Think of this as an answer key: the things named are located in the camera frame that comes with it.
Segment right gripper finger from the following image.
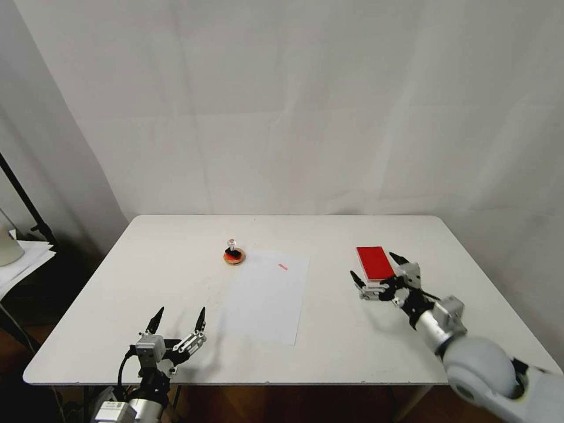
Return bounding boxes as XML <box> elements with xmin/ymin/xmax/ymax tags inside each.
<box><xmin>350</xmin><ymin>271</ymin><xmax>392</xmax><ymax>302</ymax></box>
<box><xmin>388</xmin><ymin>251</ymin><xmax>417</xmax><ymax>270</ymax></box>

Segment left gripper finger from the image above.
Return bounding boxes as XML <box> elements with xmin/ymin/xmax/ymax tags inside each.
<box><xmin>172</xmin><ymin>307</ymin><xmax>208</xmax><ymax>355</ymax></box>
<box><xmin>137</xmin><ymin>307</ymin><xmax>165</xmax><ymax>341</ymax></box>

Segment red rectangular ink pad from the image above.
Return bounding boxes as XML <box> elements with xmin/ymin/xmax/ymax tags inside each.
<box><xmin>355</xmin><ymin>246</ymin><xmax>396</xmax><ymax>283</ymax></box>

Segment stamp with clear knob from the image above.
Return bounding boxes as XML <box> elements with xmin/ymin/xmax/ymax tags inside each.
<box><xmin>223</xmin><ymin>237</ymin><xmax>244</xmax><ymax>260</ymax></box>

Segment white table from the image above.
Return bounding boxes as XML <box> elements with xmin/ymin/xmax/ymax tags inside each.
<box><xmin>22</xmin><ymin>214</ymin><xmax>552</xmax><ymax>388</ymax></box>

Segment white paper sheet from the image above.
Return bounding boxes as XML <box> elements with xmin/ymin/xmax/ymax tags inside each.
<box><xmin>219</xmin><ymin>249</ymin><xmax>311</xmax><ymax>346</ymax></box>

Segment stack of white papers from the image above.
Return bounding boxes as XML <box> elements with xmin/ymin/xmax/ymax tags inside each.
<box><xmin>0</xmin><ymin>240</ymin><xmax>57</xmax><ymax>301</ymax></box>

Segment white cylindrical container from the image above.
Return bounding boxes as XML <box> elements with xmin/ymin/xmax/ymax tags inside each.
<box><xmin>0</xmin><ymin>228</ymin><xmax>24</xmax><ymax>267</ymax></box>

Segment black stand pole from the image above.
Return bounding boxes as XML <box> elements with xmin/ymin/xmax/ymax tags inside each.
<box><xmin>0</xmin><ymin>151</ymin><xmax>57</xmax><ymax>247</ymax></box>

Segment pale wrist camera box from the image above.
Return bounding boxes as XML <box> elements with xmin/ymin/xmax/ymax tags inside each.
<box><xmin>394</xmin><ymin>263</ymin><xmax>422</xmax><ymax>290</ymax></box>
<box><xmin>135</xmin><ymin>333</ymin><xmax>166</xmax><ymax>365</ymax></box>

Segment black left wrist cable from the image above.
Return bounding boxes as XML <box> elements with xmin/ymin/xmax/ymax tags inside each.
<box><xmin>117</xmin><ymin>345</ymin><xmax>135</xmax><ymax>395</ymax></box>

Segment grey floor cable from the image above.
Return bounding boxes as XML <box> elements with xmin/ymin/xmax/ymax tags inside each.
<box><xmin>0</xmin><ymin>304</ymin><xmax>38</xmax><ymax>355</ymax></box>

